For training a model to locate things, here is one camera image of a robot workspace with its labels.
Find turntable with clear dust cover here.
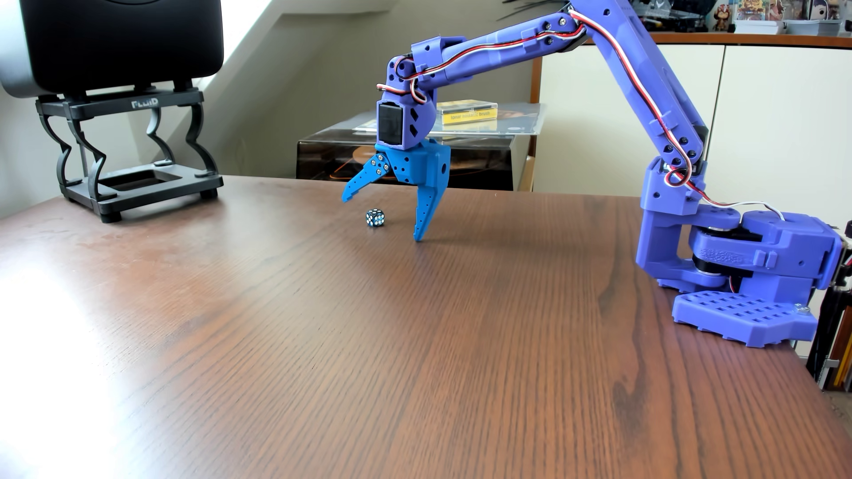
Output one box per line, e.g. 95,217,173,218
296,102,547,192

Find dark spaceship model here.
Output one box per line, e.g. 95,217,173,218
631,0,716,33

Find black speaker stand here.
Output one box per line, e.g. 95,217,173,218
35,80,225,224

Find wide white box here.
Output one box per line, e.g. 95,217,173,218
784,19,841,37

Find upright dark and orange books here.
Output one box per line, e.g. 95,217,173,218
807,223,852,392

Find record sleeve in plastic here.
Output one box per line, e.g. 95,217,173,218
353,102,544,138

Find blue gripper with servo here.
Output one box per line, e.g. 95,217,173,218
341,92,453,243

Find yellow cassette in clear case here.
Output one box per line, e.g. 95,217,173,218
436,99,499,126

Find black speaker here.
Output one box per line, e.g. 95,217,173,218
0,0,225,99

